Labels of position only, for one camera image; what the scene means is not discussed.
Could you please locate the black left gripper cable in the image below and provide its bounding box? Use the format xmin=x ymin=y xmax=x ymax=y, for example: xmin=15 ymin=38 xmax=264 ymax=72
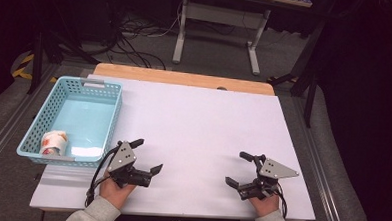
xmin=84 ymin=145 xmax=122 ymax=210

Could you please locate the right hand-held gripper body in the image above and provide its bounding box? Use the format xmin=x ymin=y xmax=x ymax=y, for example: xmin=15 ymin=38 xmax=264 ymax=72
xmin=238 ymin=153 xmax=301 ymax=204

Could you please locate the white-framed background desk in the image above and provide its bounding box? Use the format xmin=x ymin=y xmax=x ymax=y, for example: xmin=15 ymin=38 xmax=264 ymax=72
xmin=171 ymin=0 xmax=314 ymax=79

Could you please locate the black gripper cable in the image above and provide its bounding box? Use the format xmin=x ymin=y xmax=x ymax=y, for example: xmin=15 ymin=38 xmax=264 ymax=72
xmin=271 ymin=181 xmax=290 ymax=220
xmin=84 ymin=145 xmax=122 ymax=210

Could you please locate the crumpled white orange paper cup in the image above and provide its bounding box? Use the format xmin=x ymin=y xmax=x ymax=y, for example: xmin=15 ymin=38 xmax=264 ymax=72
xmin=39 ymin=129 xmax=70 ymax=158

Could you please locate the wooden table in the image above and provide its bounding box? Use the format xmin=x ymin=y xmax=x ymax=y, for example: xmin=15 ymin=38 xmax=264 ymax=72
xmin=92 ymin=62 xmax=277 ymax=97

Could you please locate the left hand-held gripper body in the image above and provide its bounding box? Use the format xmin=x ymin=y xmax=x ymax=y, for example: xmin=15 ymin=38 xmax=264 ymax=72
xmin=105 ymin=140 xmax=155 ymax=191

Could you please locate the black tripod stand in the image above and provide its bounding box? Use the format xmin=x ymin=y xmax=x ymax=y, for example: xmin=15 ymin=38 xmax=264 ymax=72
xmin=27 ymin=0 xmax=105 ymax=98

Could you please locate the person's left hand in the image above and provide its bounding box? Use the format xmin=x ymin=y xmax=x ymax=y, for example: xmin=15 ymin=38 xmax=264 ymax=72
xmin=98 ymin=170 xmax=138 ymax=212

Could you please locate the light blue perforated plastic basket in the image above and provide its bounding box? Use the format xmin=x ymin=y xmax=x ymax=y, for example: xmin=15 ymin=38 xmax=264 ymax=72
xmin=15 ymin=74 xmax=124 ymax=170

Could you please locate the tangle of floor cables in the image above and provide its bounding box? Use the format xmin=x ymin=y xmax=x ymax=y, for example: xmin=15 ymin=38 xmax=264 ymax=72
xmin=107 ymin=0 xmax=190 ymax=72

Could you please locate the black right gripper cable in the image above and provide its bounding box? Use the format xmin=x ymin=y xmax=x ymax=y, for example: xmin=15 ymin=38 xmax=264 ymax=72
xmin=271 ymin=181 xmax=290 ymax=220

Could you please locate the black metal stand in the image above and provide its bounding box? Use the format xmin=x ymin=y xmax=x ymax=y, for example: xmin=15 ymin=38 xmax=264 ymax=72
xmin=264 ymin=7 xmax=333 ymax=129

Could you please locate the white table cover board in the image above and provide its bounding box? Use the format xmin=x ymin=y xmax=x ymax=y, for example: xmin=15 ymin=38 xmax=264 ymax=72
xmin=28 ymin=71 xmax=322 ymax=221

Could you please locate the grey aluminium rail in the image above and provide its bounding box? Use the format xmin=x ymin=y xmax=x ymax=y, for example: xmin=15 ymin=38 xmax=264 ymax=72
xmin=0 ymin=61 xmax=60 ymax=182
xmin=286 ymin=94 xmax=357 ymax=221

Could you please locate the person's right hand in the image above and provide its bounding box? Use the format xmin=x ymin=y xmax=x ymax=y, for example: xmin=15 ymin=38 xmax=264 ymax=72
xmin=246 ymin=191 xmax=281 ymax=219

